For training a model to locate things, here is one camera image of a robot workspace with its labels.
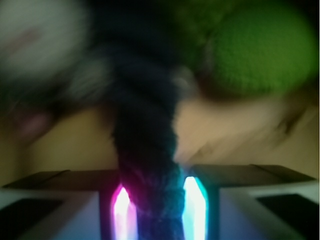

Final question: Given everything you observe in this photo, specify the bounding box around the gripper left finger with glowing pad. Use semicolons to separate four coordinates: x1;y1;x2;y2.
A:
0;170;138;240

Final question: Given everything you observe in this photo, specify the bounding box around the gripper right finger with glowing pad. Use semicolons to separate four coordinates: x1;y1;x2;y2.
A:
183;164;320;240

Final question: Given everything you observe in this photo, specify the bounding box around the dark blue twisted rope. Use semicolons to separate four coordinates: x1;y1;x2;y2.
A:
82;0;198;240

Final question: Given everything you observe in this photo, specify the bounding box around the brown paper bag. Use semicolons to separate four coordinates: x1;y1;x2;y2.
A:
0;94;320;185

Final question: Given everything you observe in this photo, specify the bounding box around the lime green fuzzy toy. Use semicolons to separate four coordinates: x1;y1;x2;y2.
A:
171;0;319;96

